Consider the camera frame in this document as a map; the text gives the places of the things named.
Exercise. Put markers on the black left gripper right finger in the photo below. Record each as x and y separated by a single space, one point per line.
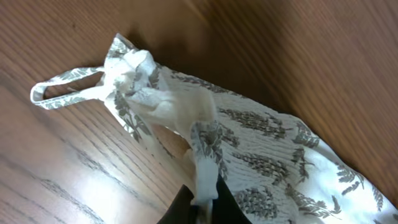
225 209

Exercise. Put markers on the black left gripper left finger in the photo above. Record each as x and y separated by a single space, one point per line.
181 211

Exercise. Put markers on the white fern print cloth bag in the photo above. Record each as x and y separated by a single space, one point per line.
276 168

